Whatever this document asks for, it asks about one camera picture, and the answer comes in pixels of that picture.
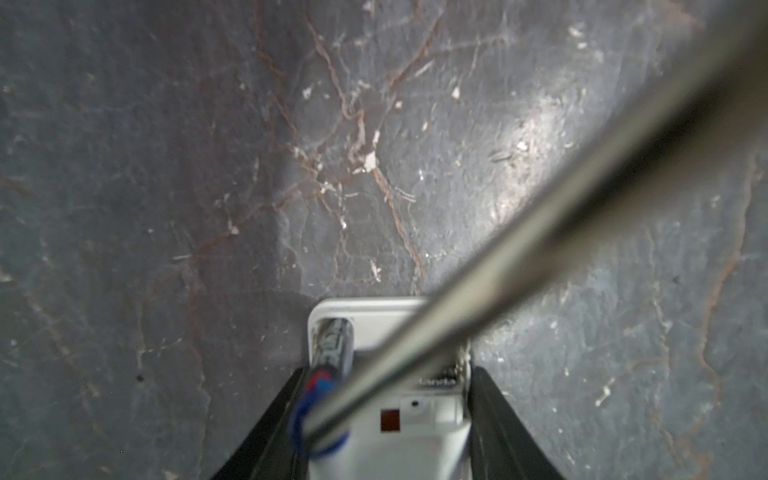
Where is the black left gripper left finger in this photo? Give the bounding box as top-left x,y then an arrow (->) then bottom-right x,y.
212,367 -> 308,480

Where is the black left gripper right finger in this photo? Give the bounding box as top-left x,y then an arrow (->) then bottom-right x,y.
468,366 -> 563,480

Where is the blue AA battery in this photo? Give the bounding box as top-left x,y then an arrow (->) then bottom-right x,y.
290,317 -> 354,458

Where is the white remote with batteries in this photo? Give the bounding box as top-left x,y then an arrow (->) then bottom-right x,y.
307,297 -> 472,479

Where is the clear handle screwdriver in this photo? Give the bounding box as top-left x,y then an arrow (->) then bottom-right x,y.
301,1 -> 767,447

